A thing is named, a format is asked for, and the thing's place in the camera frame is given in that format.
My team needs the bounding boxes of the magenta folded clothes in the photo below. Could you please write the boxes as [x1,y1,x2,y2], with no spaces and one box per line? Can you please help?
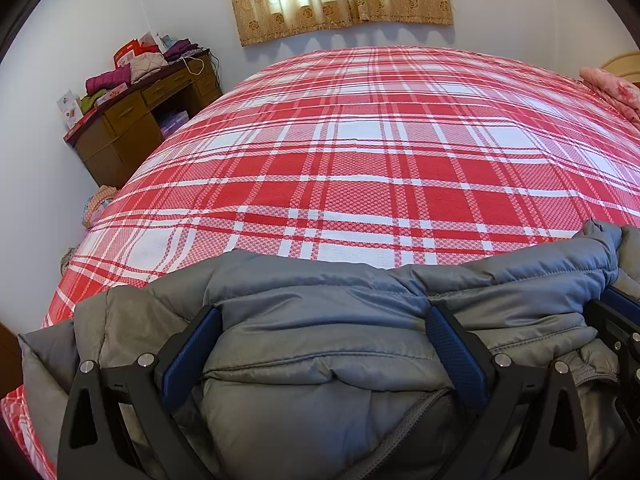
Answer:
[85,69,132,95]

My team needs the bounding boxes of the beige floral window curtain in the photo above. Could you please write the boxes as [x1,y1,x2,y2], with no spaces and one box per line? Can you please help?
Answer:
[223,0,454,47]

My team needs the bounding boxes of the grey puffer jacket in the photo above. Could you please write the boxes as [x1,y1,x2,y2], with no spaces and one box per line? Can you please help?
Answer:
[17,219,640,480]

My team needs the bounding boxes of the white card box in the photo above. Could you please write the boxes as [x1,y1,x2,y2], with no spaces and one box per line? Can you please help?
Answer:
[56,89,83,128]

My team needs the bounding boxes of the brown wooden desk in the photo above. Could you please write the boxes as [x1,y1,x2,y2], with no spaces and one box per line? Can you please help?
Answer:
[63,49,223,190]

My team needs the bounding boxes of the purple folded clothes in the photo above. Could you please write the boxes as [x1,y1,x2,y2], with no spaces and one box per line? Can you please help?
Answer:
[164,37,200,61]

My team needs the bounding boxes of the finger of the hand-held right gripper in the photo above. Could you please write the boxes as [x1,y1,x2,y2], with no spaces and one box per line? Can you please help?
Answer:
[584,287,640,356]
[616,352,640,442]

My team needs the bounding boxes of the beige quilted clothes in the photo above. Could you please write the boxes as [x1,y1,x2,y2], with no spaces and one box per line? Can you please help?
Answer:
[129,54,168,81]

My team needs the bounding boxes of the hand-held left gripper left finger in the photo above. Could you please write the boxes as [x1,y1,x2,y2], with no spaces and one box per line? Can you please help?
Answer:
[57,305,223,480]

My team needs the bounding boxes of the red box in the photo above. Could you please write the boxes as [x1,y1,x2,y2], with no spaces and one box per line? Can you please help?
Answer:
[114,40,146,68]

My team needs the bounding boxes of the bed with red plaid sheet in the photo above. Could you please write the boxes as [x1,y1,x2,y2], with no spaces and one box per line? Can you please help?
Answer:
[0,46,640,480]

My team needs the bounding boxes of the wooden headboard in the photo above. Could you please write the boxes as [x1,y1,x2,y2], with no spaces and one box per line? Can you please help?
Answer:
[597,50,640,86]

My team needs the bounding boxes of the purple boxes in desk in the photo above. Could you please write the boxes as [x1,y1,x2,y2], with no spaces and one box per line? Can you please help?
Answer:
[159,109,191,136]

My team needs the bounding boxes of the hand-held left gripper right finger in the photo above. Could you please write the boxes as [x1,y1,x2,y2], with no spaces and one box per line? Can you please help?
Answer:
[426,304,591,480]

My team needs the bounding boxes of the pink floral quilt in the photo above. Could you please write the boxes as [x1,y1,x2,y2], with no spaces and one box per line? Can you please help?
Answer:
[579,66,640,126]

